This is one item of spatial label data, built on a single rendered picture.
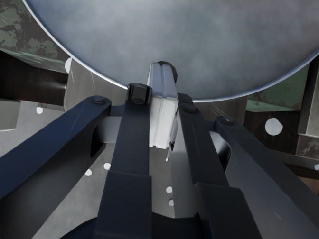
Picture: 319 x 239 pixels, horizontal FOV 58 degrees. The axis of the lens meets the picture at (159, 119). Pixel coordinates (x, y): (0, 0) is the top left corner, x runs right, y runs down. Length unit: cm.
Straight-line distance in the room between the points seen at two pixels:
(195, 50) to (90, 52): 8
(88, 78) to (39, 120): 83
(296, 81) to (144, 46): 25
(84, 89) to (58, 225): 90
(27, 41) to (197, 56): 23
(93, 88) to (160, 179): 83
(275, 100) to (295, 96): 3
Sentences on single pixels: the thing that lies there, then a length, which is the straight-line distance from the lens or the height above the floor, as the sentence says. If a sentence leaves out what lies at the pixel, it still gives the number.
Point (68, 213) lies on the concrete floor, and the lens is 108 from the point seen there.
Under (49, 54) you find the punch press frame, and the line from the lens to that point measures 38.
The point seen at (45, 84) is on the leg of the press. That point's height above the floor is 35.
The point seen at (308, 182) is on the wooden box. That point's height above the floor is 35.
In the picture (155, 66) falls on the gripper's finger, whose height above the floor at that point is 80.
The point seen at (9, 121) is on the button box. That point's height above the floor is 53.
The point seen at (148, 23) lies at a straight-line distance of 23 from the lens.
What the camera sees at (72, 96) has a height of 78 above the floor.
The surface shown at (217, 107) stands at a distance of 23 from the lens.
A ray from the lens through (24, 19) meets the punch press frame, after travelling 39.
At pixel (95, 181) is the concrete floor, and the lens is 103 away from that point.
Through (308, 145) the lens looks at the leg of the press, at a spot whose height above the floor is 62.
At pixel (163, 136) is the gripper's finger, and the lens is 15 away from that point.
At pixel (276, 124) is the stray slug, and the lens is 40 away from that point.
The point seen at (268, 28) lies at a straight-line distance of 25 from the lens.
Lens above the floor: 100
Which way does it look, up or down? 85 degrees down
